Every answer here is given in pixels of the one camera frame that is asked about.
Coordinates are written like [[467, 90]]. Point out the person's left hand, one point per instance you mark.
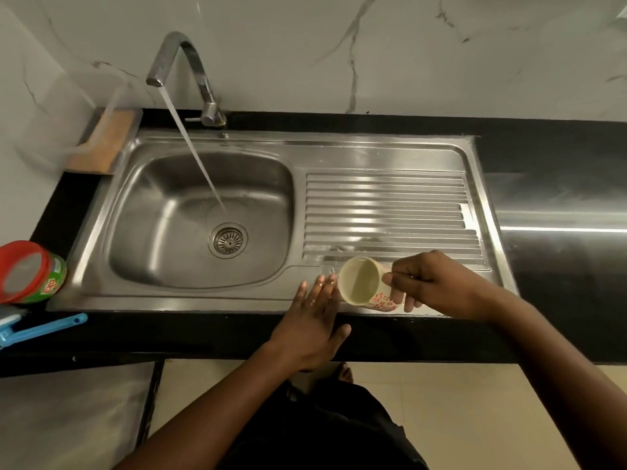
[[311, 327]]

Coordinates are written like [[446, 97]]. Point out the person's right hand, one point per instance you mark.
[[441, 288]]

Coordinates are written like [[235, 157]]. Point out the cream floral mug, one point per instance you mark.
[[360, 283]]

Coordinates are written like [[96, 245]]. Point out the stainless steel sink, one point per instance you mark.
[[245, 200]]

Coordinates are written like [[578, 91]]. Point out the blue brush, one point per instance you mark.
[[34, 330]]

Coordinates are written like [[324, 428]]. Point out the orange sponge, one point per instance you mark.
[[103, 141]]

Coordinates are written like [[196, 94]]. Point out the chrome faucet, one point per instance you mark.
[[196, 63]]

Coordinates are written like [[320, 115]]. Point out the person's right forearm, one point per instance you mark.
[[568, 376]]

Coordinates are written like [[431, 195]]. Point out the person's left forearm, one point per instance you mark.
[[205, 416]]

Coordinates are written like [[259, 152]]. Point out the person's foot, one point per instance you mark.
[[343, 372]]

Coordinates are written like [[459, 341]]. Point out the person's black clothing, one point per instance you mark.
[[333, 430]]

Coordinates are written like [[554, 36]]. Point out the round metal drain strainer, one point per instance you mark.
[[228, 240]]

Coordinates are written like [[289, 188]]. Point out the running water stream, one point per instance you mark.
[[193, 151]]

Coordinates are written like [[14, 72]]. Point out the grey metal appliance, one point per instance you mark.
[[63, 416]]

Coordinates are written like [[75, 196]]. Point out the red round soap tub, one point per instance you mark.
[[10, 259]]

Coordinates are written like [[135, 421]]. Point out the clear plastic container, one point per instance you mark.
[[54, 127]]

